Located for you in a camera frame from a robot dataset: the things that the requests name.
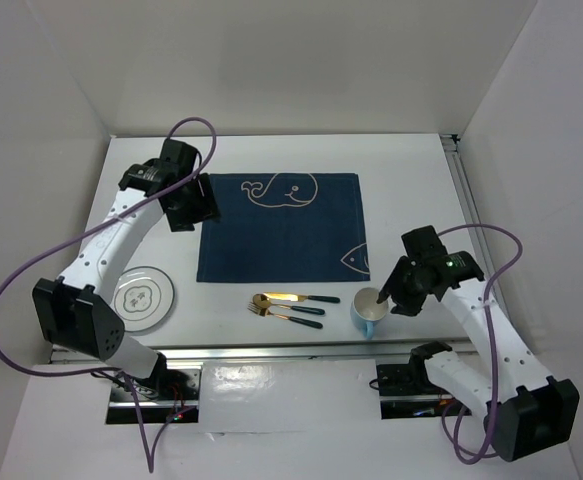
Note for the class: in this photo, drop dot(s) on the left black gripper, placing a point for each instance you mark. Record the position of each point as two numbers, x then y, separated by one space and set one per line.
206 207

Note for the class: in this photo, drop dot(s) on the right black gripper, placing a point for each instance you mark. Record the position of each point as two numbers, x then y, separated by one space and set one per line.
406 305

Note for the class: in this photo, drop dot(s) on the light blue mug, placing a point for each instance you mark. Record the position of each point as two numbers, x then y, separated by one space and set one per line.
366 312

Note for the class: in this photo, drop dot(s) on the navy blue whale placemat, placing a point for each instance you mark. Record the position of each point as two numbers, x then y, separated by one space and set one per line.
285 228

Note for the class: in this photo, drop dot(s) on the gold spoon green handle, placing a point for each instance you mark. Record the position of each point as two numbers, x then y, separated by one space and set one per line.
262 301

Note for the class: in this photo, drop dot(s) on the gold knife green handle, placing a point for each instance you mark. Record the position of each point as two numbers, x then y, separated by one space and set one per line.
301 298

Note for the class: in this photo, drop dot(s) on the white plate green rim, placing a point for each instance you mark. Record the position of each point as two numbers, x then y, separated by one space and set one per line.
143 298

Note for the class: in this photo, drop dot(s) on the gold fork green handle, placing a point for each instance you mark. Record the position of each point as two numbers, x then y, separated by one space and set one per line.
264 312

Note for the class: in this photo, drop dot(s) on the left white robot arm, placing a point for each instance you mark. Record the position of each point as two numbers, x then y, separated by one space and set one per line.
75 310

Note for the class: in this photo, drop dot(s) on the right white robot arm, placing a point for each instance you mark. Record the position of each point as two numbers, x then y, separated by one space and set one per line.
521 406

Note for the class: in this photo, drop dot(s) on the aluminium rail front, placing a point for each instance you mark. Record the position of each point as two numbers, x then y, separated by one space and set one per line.
307 351

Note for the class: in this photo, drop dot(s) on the aluminium rail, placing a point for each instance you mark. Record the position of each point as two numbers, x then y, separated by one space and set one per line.
468 200
307 351

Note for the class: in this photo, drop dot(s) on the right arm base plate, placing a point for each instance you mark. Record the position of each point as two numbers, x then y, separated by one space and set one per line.
403 394

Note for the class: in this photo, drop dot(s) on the aluminium rail right side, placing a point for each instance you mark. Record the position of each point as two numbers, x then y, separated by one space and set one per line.
468 200

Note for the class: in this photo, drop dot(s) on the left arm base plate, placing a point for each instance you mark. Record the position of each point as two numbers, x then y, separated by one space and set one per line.
178 402

